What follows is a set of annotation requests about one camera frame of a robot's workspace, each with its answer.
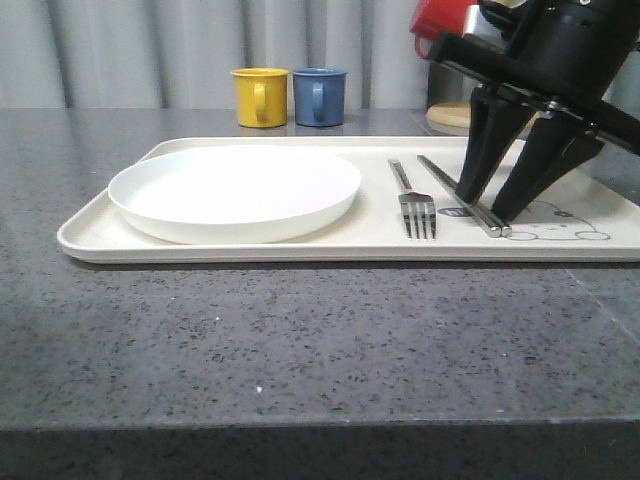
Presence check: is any white round plate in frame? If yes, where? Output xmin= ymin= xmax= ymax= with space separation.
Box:
xmin=108 ymin=145 xmax=362 ymax=244

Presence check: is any wooden mug tree stand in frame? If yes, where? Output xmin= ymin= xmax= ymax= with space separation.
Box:
xmin=426 ymin=102 xmax=471 ymax=136

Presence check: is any blue mug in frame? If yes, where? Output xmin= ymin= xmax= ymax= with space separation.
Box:
xmin=293 ymin=67 xmax=347 ymax=128

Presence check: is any red mug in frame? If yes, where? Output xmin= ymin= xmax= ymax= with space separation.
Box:
xmin=410 ymin=0 xmax=476 ymax=59

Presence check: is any silver metal fork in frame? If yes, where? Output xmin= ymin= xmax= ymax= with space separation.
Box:
xmin=388 ymin=159 xmax=437 ymax=240

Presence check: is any yellow mug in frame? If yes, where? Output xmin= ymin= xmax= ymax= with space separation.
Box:
xmin=231 ymin=67 xmax=289 ymax=128

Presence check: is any silver metal chopstick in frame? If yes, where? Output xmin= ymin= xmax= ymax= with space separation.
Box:
xmin=417 ymin=154 xmax=511 ymax=238
xmin=424 ymin=154 xmax=513 ymax=238

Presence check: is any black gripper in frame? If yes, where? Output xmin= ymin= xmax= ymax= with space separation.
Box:
xmin=426 ymin=1 xmax=639 ymax=220

